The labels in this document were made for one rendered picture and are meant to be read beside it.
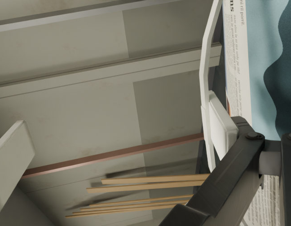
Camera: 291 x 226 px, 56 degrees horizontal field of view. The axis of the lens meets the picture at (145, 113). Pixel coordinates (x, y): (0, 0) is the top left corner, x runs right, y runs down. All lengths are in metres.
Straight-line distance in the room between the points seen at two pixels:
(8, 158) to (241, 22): 0.19
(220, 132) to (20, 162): 0.14
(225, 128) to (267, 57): 0.07
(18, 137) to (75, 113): 3.61
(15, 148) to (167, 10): 2.88
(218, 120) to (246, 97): 0.08
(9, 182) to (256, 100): 0.18
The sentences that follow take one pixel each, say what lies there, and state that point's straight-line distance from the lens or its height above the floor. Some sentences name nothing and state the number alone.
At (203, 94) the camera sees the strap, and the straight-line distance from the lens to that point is 0.20.
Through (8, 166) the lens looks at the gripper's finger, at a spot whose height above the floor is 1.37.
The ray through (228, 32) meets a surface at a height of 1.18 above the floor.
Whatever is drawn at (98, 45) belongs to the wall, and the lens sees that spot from 3.11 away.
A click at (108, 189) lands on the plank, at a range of 5.31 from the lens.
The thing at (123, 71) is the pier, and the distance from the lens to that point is 3.24.
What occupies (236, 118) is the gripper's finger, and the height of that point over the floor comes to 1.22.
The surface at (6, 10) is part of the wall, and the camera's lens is 2.98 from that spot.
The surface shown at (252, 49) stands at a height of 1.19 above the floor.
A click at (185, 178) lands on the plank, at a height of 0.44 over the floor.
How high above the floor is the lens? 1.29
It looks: 4 degrees down
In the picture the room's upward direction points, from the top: 102 degrees counter-clockwise
